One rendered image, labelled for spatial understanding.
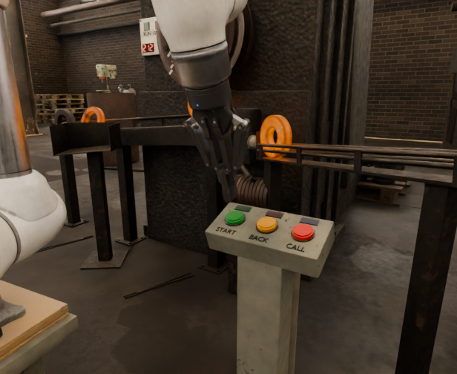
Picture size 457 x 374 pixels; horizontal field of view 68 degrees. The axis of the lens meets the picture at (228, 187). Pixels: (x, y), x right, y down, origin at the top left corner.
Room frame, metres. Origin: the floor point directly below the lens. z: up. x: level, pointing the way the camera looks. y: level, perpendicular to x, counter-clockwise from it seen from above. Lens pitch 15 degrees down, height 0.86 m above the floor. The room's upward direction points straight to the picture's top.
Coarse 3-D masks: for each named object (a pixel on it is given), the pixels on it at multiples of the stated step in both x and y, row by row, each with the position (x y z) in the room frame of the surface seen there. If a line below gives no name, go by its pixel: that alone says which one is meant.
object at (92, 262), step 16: (64, 128) 1.68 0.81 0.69; (80, 128) 1.73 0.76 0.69; (96, 128) 1.74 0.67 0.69; (112, 128) 1.60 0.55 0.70; (64, 144) 1.66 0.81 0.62; (80, 144) 1.73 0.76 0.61; (96, 144) 1.74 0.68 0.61; (112, 144) 1.58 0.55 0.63; (96, 160) 1.61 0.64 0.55; (96, 176) 1.61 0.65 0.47; (96, 192) 1.61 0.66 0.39; (96, 208) 1.61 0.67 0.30; (96, 224) 1.61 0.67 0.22; (96, 240) 1.61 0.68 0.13; (96, 256) 1.66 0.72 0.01; (112, 256) 1.66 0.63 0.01
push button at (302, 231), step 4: (300, 224) 0.61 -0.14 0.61; (304, 224) 0.60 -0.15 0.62; (296, 228) 0.60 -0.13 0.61; (300, 228) 0.60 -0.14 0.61; (304, 228) 0.59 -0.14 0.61; (308, 228) 0.59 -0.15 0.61; (312, 228) 0.59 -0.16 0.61; (292, 232) 0.59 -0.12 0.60; (296, 232) 0.59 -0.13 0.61; (300, 232) 0.58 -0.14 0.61; (304, 232) 0.58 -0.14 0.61; (308, 232) 0.58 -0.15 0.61; (312, 232) 0.58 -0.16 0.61; (296, 236) 0.58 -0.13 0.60; (300, 236) 0.58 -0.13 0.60; (304, 236) 0.58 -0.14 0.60; (308, 236) 0.58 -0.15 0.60; (312, 236) 0.58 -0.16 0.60
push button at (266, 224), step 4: (260, 220) 0.64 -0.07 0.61; (264, 220) 0.64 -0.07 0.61; (268, 220) 0.63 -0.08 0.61; (272, 220) 0.63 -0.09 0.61; (260, 224) 0.63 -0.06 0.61; (264, 224) 0.62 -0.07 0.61; (268, 224) 0.62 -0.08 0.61; (272, 224) 0.62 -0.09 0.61; (276, 224) 0.62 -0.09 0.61; (260, 228) 0.62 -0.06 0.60; (264, 228) 0.62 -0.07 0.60; (268, 228) 0.61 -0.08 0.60; (272, 228) 0.61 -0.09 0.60
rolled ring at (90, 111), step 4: (88, 108) 2.10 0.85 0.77; (92, 108) 2.08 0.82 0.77; (96, 108) 2.06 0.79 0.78; (88, 112) 2.10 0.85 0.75; (92, 112) 2.10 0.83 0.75; (96, 112) 2.05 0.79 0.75; (100, 112) 2.05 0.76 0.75; (84, 116) 2.11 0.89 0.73; (88, 116) 2.11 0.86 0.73; (96, 116) 2.05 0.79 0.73; (100, 116) 2.03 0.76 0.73; (104, 116) 2.05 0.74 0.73; (84, 120) 2.10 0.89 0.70; (88, 120) 2.12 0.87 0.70; (100, 120) 2.02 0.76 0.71; (104, 120) 2.04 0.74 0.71
